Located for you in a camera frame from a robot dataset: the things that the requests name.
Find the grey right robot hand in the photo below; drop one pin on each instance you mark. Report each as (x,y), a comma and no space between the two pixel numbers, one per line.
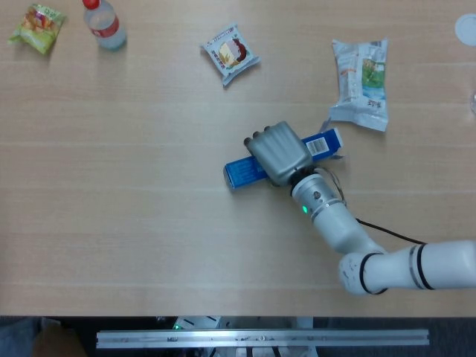
(280,152)

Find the blue cookie box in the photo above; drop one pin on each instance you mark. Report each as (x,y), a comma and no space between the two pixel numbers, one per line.
(243,173)

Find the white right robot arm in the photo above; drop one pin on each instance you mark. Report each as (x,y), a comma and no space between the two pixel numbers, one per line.
(372,256)

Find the white long snack bag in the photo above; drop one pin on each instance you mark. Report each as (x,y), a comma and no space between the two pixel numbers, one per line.
(362,85)

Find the white square snack packet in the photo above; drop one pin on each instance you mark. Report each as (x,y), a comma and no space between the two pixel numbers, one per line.
(230,52)

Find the clear bottle with red label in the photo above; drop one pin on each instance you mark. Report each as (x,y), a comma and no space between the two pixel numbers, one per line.
(106,28)

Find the white round disc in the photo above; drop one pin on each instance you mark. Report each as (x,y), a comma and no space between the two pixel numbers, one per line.
(468,28)

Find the green snack bag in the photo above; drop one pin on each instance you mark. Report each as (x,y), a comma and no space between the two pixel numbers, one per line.
(37,28)

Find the aluminium rail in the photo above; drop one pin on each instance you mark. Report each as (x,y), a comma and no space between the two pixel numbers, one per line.
(260,338)

